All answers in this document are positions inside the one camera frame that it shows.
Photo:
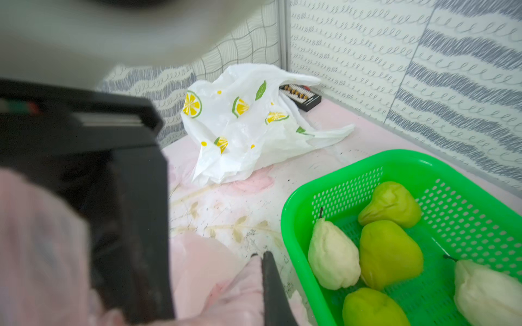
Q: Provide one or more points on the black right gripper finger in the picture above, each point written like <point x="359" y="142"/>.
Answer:
<point x="277" y="307"/>

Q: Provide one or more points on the white lemon-print plastic bag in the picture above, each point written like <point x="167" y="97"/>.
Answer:
<point x="242" y="123"/>

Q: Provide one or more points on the pink peach-print plastic bag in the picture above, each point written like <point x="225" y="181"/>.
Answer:
<point x="212" y="277"/>

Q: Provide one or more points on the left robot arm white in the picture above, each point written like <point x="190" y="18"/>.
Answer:
<point x="84" y="210"/>

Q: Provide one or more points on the pale pear in tray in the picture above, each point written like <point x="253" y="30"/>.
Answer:
<point x="333" y="257"/>
<point x="485" y="296"/>

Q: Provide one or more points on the green pear in tray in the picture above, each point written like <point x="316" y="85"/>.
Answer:
<point x="370" y="307"/>
<point x="391" y="201"/>
<point x="388" y="255"/>

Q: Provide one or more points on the floral pink table mat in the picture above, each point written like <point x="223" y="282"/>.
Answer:
<point x="464" y="216"/>

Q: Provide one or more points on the black terminal strip block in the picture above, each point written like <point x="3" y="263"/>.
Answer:
<point x="304" y="98"/>

